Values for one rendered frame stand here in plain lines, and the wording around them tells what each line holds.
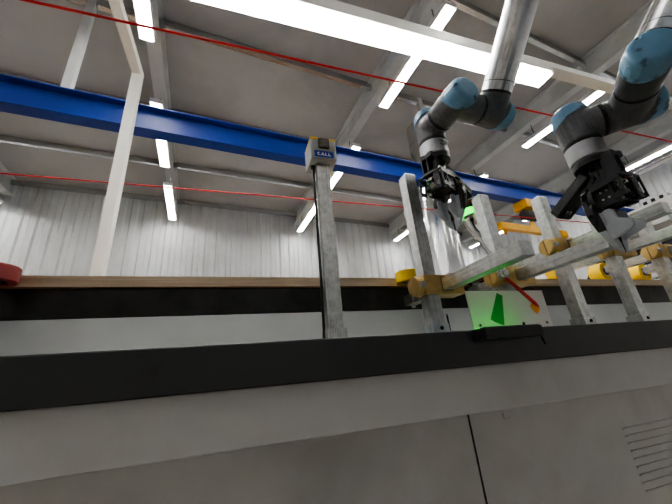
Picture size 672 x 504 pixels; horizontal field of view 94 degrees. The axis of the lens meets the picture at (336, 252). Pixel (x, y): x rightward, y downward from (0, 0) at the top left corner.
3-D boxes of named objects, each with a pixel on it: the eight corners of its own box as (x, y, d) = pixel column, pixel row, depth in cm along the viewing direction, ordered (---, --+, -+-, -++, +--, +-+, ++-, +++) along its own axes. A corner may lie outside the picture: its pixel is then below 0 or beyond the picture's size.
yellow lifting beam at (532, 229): (571, 241, 566) (564, 225, 577) (504, 232, 500) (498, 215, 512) (566, 243, 573) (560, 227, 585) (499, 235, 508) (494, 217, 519)
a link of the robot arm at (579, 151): (556, 156, 74) (580, 160, 77) (563, 172, 73) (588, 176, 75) (588, 134, 68) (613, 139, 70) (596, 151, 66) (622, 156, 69)
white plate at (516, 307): (554, 326, 84) (542, 290, 87) (475, 330, 76) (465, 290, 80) (552, 326, 84) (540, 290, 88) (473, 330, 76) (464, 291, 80)
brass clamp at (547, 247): (588, 252, 99) (582, 237, 100) (556, 251, 95) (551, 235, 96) (569, 259, 104) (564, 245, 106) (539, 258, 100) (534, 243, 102)
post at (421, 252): (449, 342, 74) (414, 172, 91) (437, 343, 73) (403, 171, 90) (441, 343, 77) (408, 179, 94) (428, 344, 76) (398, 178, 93)
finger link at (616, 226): (640, 242, 59) (620, 200, 62) (607, 254, 64) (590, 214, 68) (651, 243, 60) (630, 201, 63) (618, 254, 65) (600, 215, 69)
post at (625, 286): (653, 325, 97) (594, 192, 114) (645, 326, 96) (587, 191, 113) (640, 327, 100) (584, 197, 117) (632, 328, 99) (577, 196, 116)
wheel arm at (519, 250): (537, 259, 57) (530, 238, 59) (523, 259, 56) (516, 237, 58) (415, 308, 96) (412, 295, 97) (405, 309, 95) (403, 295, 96)
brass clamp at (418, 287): (467, 293, 79) (462, 273, 81) (420, 293, 75) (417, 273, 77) (452, 298, 84) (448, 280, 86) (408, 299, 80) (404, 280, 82)
